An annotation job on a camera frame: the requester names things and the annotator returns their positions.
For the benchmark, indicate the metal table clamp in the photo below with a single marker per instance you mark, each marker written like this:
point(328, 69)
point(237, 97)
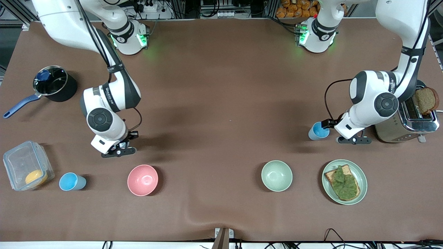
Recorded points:
point(223, 237)

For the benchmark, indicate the aluminium frame rail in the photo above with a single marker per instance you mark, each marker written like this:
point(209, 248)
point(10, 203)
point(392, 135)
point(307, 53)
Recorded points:
point(436, 52)

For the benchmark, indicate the bag of orange snacks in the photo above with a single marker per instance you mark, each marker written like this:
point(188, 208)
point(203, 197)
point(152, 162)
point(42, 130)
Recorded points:
point(294, 9)

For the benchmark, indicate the glass lid with blue knob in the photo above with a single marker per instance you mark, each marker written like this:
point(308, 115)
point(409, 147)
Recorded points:
point(44, 75)

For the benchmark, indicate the brown toast slice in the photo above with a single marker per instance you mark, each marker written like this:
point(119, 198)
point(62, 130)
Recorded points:
point(328, 175)

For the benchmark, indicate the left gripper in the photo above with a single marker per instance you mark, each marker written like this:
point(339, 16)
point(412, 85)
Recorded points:
point(333, 122)

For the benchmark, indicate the light blue plastic cup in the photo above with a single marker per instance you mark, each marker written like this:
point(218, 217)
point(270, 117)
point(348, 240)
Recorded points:
point(317, 131)
point(71, 182)

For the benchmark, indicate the round orange food piece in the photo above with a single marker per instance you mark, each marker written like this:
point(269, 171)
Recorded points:
point(36, 177)

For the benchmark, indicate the pale green round plate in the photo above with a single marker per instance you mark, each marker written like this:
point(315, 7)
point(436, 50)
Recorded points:
point(362, 180)

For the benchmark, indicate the green lettuce leaf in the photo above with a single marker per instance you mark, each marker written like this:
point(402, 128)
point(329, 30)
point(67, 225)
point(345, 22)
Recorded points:
point(344, 185)

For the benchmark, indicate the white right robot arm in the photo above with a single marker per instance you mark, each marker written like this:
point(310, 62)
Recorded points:
point(110, 97)

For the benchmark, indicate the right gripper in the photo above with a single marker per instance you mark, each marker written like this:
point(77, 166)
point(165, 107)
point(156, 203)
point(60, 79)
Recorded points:
point(132, 135)

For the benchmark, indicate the pale green bowl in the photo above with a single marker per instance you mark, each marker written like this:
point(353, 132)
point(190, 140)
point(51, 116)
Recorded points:
point(277, 176)

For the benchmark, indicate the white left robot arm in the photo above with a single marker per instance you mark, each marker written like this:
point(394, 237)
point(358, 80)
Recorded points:
point(373, 93)

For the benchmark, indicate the brown tablecloth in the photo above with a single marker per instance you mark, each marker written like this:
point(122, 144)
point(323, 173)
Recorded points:
point(221, 86)

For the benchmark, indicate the beige and chrome toaster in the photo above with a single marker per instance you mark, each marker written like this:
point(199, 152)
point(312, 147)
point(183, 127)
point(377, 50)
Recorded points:
point(415, 121)

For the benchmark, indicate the white power strip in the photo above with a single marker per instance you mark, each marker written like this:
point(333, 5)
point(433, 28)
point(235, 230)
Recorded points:
point(221, 14)
point(151, 6)

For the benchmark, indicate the clear plastic storage container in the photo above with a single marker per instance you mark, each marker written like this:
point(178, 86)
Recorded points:
point(17, 162)

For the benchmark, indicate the thick brown bread slice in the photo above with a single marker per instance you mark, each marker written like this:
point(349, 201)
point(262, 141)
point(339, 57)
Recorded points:
point(425, 100)

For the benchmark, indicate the pink bowl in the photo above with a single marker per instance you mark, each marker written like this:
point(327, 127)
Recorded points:
point(142, 180)

